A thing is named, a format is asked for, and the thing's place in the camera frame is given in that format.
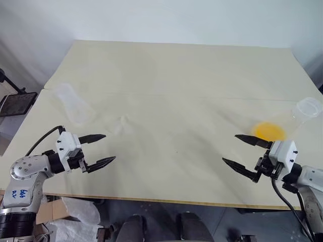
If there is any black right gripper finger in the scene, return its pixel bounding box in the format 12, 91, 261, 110
234, 134, 275, 150
222, 157, 262, 184

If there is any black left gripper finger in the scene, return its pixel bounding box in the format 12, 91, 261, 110
86, 156, 117, 175
78, 134, 107, 146

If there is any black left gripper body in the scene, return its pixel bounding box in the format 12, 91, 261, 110
67, 150, 89, 174

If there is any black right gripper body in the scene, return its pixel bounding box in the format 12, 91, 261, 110
254, 148, 281, 179

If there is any clear cup with orange juice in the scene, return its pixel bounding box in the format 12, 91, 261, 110
250, 96, 321, 142

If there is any brown cardboard box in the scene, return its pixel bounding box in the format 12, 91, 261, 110
35, 198, 74, 225

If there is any white plastic bag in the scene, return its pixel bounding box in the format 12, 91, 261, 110
48, 196, 102, 242

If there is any small dark object under table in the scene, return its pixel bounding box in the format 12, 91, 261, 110
96, 223, 119, 242

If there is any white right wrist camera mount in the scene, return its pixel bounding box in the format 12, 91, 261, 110
268, 140, 299, 172

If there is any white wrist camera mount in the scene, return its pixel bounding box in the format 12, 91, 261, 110
268, 140, 299, 172
56, 131, 82, 173

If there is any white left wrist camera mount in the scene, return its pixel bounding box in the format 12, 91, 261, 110
56, 131, 82, 173

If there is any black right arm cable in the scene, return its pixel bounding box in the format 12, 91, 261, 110
271, 175, 316, 242

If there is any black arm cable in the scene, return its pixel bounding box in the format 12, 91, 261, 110
271, 175, 316, 242
24, 125, 66, 156

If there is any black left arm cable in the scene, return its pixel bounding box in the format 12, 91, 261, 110
24, 125, 66, 156

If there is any black flat base plate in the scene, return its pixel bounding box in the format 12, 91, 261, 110
0, 91, 38, 117

